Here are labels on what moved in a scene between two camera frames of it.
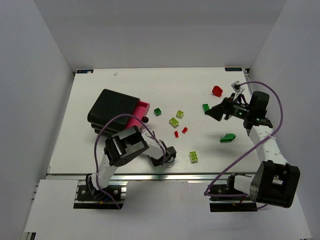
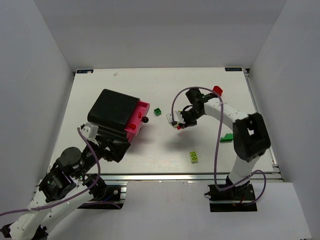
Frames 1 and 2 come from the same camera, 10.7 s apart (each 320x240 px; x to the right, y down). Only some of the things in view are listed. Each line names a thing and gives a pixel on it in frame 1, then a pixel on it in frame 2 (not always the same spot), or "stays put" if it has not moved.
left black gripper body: (161, 160) → (106, 144)
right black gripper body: (227, 110) → (186, 119)
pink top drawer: (141, 110) stays put
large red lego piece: (217, 91) stays put
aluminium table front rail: (160, 177) stays put
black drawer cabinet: (108, 104) stays put
